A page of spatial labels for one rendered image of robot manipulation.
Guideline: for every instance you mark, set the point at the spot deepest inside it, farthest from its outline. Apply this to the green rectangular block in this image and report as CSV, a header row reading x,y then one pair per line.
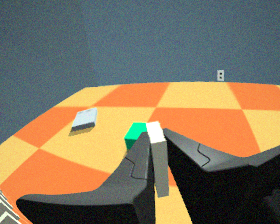
x,y
134,131

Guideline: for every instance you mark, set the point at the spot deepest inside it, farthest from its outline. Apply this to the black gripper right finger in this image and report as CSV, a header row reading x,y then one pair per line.
x,y
215,186

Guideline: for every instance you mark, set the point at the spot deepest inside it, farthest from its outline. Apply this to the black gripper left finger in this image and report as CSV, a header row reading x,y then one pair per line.
x,y
126,197

